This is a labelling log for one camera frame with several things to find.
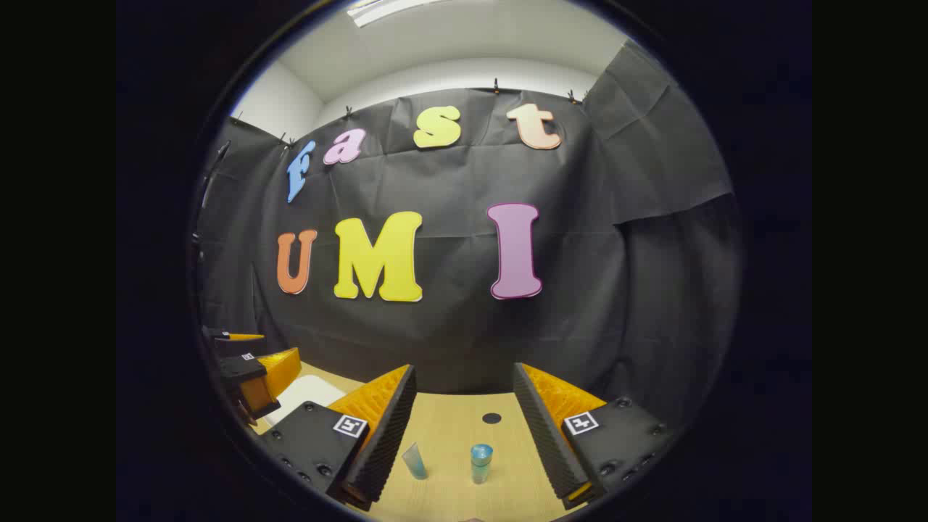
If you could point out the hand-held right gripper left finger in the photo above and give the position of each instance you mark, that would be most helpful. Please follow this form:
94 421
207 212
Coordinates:
388 435

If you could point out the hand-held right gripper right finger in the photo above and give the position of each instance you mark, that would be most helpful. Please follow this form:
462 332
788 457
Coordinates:
544 435

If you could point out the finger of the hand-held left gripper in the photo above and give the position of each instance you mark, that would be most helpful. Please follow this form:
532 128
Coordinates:
239 344
246 370

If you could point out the blue skin care tube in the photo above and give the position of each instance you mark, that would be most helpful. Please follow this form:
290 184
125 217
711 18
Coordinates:
415 464

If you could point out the white suitcase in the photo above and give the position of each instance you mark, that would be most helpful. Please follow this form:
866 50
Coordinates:
304 395

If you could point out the blue skin care bottle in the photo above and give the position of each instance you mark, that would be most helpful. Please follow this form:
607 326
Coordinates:
481 464

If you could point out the ceiling light panel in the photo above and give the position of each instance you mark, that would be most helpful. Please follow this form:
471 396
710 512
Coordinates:
377 10

